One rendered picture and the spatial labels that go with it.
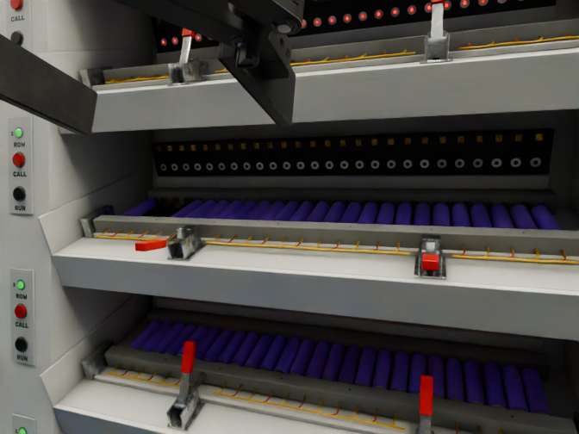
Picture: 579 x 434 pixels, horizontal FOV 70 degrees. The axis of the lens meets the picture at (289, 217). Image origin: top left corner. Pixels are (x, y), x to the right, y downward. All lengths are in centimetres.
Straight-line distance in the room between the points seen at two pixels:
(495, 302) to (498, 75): 19
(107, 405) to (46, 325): 13
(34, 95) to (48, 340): 40
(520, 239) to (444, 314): 10
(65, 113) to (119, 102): 25
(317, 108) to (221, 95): 10
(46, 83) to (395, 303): 32
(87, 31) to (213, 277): 39
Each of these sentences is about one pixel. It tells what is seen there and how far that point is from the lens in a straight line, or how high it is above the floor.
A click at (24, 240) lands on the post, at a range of 63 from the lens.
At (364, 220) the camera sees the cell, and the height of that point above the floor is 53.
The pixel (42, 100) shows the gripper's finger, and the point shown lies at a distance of 28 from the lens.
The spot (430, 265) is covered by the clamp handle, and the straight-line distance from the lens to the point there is 33.
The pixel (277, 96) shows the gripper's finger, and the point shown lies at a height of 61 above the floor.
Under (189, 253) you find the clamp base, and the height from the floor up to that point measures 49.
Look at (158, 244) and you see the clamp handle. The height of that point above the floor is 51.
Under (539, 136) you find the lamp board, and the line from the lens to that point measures 55.
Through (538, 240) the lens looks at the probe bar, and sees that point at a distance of 44.
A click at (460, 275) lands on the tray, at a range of 41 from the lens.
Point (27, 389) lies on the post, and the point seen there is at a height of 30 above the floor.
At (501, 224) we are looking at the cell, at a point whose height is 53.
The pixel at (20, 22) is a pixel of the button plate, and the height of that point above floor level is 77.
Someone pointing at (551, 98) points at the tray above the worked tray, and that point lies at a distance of 42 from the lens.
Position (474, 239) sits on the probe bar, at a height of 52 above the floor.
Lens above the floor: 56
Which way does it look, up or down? 2 degrees down
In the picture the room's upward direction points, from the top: 1 degrees clockwise
